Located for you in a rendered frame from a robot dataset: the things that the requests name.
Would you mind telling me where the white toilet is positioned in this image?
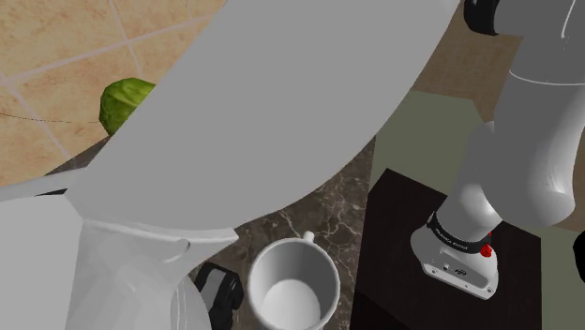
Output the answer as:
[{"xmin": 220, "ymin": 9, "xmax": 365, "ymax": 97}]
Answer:
[{"xmin": 0, "ymin": 0, "xmax": 461, "ymax": 330}]

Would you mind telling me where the white mug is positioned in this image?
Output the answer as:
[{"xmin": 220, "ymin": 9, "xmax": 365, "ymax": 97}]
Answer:
[{"xmin": 247, "ymin": 230, "xmax": 342, "ymax": 330}]

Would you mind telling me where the dark robot stand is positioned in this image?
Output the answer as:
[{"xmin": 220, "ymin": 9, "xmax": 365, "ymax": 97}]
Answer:
[{"xmin": 349, "ymin": 167, "xmax": 543, "ymax": 330}]

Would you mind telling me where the black and grey gadget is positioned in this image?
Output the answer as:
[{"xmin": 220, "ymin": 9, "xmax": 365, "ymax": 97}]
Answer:
[{"xmin": 193, "ymin": 262, "xmax": 246, "ymax": 330}]

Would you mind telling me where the green lettuce head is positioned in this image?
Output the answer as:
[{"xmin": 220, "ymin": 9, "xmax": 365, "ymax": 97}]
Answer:
[{"xmin": 98, "ymin": 77, "xmax": 157, "ymax": 137}]

